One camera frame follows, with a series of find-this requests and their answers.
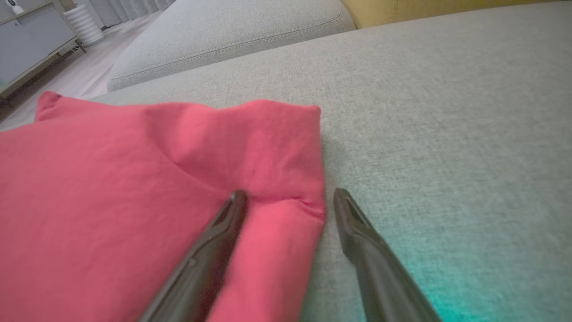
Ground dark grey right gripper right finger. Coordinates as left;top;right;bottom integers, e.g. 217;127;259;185
333;188;443;322

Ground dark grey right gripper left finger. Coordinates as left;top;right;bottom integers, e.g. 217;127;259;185
139;190;248;322

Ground red and white shirt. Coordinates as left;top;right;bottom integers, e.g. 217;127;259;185
0;91;326;322

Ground grey and yellow sofa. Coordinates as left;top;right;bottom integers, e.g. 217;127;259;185
89;1;572;322

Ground grey sofa seat cushion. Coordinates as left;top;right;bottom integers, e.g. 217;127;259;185
106;0;357;92

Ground yellow sofa backrest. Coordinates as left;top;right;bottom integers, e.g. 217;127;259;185
342;0;572;30

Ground grey pleated curtain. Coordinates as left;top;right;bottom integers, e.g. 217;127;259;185
87;0;176;28

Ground grey and wood TV cabinet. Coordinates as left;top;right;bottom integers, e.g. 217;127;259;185
0;0;86;101

